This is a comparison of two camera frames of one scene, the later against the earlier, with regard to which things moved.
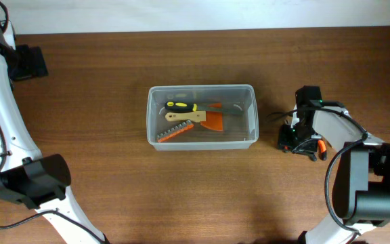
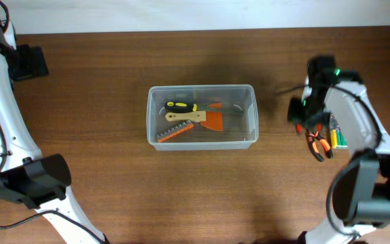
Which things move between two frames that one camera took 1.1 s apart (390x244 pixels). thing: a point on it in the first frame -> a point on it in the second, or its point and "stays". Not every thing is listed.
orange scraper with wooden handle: [211, 120] stays
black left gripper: [34, 64] stays
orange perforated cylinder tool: [185, 125] stays
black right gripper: [284, 140] -> [294, 115]
